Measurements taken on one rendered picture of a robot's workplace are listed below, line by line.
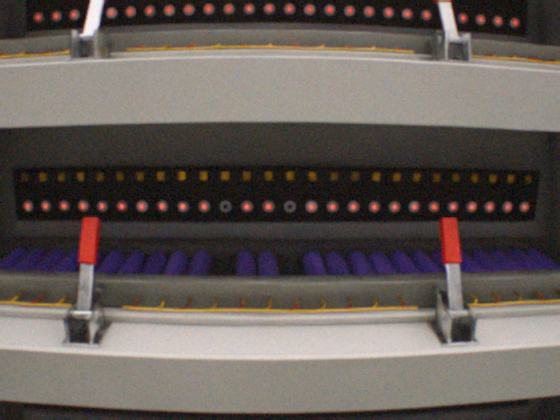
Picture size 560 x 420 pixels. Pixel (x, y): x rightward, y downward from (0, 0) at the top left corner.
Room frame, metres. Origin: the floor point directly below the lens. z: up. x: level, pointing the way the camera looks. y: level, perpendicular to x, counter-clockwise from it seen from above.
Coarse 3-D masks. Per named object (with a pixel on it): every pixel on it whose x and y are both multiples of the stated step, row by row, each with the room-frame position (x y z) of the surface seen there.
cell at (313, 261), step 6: (312, 252) 0.51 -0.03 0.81; (306, 258) 0.50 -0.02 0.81; (312, 258) 0.50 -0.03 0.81; (318, 258) 0.50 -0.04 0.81; (306, 264) 0.49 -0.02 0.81; (312, 264) 0.48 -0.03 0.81; (318, 264) 0.48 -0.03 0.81; (306, 270) 0.48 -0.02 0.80; (312, 270) 0.47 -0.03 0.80; (318, 270) 0.47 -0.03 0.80; (324, 270) 0.47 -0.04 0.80
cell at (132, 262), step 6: (132, 252) 0.51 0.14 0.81; (138, 252) 0.51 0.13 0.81; (126, 258) 0.50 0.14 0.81; (132, 258) 0.49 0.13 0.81; (138, 258) 0.49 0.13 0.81; (144, 258) 0.51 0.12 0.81; (126, 264) 0.47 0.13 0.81; (132, 264) 0.47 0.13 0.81; (138, 264) 0.48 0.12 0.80; (144, 264) 0.50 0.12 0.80; (120, 270) 0.46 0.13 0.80; (126, 270) 0.46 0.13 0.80; (132, 270) 0.46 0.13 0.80; (138, 270) 0.48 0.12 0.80
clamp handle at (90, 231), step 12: (84, 228) 0.39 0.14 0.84; (96, 228) 0.39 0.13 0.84; (84, 240) 0.39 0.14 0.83; (96, 240) 0.39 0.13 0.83; (84, 252) 0.39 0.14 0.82; (96, 252) 0.39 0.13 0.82; (84, 264) 0.38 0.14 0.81; (96, 264) 0.39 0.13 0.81; (84, 276) 0.38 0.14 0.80; (84, 288) 0.38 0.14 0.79; (84, 300) 0.38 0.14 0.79
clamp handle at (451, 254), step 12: (444, 228) 0.40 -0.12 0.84; (456, 228) 0.40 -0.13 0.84; (444, 240) 0.40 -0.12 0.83; (456, 240) 0.40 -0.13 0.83; (444, 252) 0.40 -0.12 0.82; (456, 252) 0.39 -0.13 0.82; (444, 264) 0.40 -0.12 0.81; (456, 264) 0.39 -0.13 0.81; (456, 276) 0.39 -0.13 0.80; (456, 288) 0.39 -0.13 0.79; (456, 300) 0.38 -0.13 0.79
